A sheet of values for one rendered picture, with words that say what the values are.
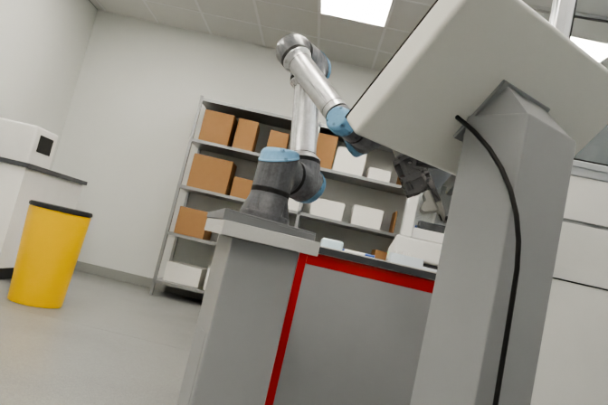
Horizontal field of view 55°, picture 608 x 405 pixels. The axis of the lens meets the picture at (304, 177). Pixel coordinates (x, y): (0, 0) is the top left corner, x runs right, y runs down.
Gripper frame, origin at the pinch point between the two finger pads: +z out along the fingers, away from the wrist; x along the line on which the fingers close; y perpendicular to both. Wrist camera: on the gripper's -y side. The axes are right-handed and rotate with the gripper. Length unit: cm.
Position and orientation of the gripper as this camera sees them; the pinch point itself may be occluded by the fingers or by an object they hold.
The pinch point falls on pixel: (443, 214)
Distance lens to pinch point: 172.6
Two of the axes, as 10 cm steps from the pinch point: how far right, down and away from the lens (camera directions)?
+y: -9.2, 3.8, 0.5
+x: -1.2, -1.5, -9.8
